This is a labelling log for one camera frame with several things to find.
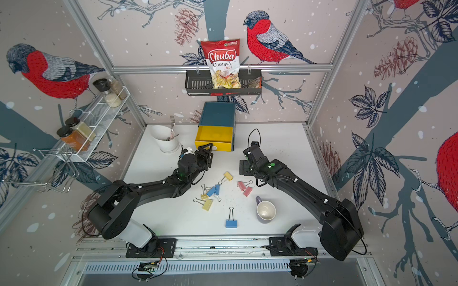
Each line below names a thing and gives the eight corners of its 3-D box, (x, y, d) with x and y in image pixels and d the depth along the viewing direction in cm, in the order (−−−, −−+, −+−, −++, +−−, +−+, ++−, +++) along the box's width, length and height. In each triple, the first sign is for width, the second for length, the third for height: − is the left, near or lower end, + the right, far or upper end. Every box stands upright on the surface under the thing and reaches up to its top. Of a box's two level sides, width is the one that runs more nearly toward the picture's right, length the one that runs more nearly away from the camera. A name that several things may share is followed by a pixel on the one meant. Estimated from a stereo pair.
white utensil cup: (154, 154, 107) (145, 139, 96) (160, 139, 115) (152, 124, 104) (177, 154, 107) (170, 139, 96) (181, 139, 115) (175, 124, 104)
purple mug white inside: (257, 224, 81) (259, 218, 73) (255, 203, 87) (257, 195, 80) (273, 224, 81) (277, 218, 73) (270, 203, 87) (274, 195, 80)
